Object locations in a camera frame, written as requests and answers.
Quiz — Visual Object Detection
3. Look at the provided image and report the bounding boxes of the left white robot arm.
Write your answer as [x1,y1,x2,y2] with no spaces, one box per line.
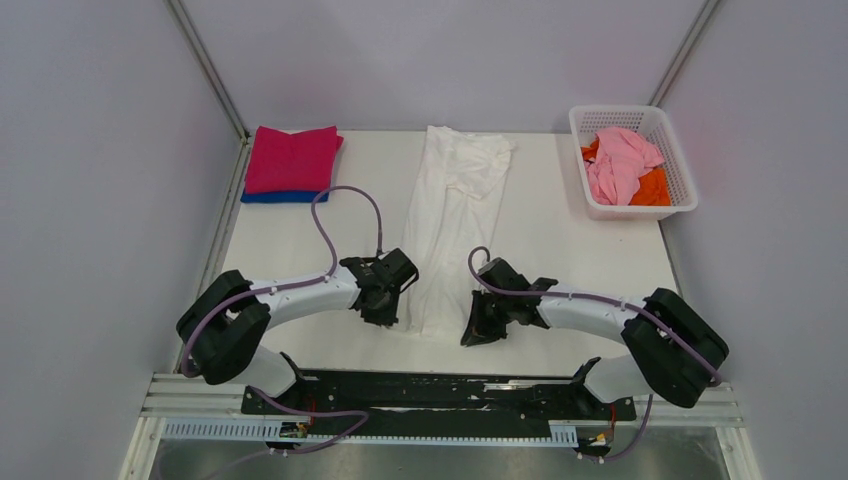
[176,248,419,413]

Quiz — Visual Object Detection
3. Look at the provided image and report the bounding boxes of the white plastic basket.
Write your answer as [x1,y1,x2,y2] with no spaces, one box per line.
[569,105,698,221]

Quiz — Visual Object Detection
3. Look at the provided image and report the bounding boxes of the pink t shirt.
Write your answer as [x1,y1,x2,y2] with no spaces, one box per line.
[594,127,665,206]

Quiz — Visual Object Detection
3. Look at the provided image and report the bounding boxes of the white slotted cable duct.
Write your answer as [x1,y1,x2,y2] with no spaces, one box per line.
[161,418,578,448]

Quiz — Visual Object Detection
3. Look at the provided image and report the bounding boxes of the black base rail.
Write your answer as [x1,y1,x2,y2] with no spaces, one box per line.
[276,370,636,437]

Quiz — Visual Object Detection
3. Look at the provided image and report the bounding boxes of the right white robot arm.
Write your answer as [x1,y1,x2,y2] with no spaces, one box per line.
[461,258,729,418]

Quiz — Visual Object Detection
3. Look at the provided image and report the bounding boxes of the folded blue t shirt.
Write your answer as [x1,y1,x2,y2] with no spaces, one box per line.
[240,191,329,204]

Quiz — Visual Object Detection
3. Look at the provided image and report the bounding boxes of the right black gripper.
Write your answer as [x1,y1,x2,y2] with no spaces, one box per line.
[463,291,514,349]

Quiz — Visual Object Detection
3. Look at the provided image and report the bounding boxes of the white printed t shirt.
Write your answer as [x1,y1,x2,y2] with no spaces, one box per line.
[401,126,516,343]

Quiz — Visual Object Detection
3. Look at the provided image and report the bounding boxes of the orange t shirt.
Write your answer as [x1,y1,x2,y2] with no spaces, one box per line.
[581,138,672,207]

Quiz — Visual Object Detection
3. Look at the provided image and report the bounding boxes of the folded magenta t shirt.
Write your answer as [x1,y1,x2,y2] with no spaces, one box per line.
[245,126,344,195]

